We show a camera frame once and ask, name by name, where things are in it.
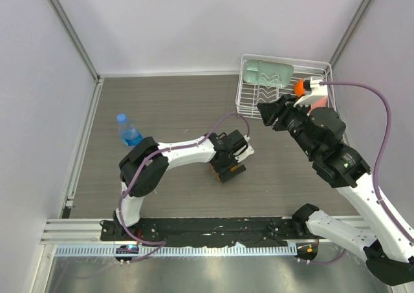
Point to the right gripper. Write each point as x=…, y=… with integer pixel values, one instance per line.
x=287, y=110

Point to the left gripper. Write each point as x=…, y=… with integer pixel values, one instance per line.
x=228, y=174

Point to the orange juice bottle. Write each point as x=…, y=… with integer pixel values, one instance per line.
x=219, y=169

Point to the clear blue water bottle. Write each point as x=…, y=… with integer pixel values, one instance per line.
x=129, y=134

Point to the blue bottle cap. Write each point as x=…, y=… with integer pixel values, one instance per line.
x=121, y=118

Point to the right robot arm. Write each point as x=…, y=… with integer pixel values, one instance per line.
x=387, y=254

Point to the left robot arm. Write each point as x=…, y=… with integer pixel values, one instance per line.
x=143, y=167

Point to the mint green divided tray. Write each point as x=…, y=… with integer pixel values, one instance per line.
x=267, y=73

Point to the orange bowl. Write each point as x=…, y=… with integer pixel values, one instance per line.
x=300, y=88

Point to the pink cup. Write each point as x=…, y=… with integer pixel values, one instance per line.
x=320, y=103

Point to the white wire dish rack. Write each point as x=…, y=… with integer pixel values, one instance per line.
x=248, y=95

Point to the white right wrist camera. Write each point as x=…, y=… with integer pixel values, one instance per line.
x=315, y=91

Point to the white slotted cable duct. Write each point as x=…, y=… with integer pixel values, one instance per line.
x=126, y=250

